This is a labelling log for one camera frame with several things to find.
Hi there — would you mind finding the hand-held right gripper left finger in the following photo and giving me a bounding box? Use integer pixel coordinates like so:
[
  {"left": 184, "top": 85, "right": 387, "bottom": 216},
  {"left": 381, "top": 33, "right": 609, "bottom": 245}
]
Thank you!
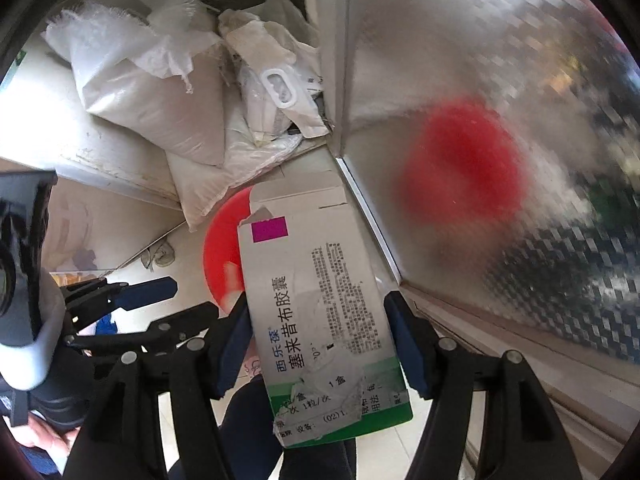
[{"left": 62, "top": 304, "right": 253, "bottom": 480}]

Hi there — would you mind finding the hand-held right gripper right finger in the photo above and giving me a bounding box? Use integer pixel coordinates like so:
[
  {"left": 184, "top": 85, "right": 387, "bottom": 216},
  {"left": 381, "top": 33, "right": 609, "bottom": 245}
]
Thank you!
[{"left": 382, "top": 290, "right": 583, "bottom": 480}]

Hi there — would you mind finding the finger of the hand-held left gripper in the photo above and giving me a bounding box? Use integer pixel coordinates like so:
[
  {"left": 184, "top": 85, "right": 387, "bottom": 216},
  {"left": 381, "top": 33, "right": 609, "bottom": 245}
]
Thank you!
[
  {"left": 62, "top": 276, "right": 178, "bottom": 312},
  {"left": 65, "top": 302, "right": 221, "bottom": 356}
]

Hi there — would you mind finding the red plastic bin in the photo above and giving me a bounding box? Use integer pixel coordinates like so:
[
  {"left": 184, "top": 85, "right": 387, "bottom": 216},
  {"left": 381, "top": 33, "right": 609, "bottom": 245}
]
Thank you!
[{"left": 202, "top": 185, "right": 261, "bottom": 311}]

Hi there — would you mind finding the white green medicine box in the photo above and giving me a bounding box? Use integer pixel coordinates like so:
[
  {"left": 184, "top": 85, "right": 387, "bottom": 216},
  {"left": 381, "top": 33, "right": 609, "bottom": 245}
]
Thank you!
[{"left": 237, "top": 170, "right": 415, "bottom": 448}]

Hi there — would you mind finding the person's left hand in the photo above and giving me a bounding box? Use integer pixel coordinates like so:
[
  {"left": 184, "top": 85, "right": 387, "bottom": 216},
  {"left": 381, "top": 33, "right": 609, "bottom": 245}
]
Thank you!
[{"left": 10, "top": 417, "right": 76, "bottom": 463}]

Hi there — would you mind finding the white woven sack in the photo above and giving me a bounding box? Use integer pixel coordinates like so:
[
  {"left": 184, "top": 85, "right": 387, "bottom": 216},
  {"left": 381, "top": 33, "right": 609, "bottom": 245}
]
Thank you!
[
  {"left": 42, "top": 0, "right": 231, "bottom": 166},
  {"left": 165, "top": 125, "right": 306, "bottom": 232}
]

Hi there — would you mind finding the frosted metal cabinet door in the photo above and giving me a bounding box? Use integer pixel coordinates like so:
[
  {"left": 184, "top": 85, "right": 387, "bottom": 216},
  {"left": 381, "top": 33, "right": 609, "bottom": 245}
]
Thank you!
[{"left": 342, "top": 0, "right": 640, "bottom": 376}]

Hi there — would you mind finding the white plastic handle bag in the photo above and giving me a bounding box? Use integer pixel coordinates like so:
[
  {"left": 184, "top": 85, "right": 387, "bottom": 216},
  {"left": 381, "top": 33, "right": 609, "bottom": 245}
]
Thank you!
[{"left": 217, "top": 0, "right": 331, "bottom": 138}]

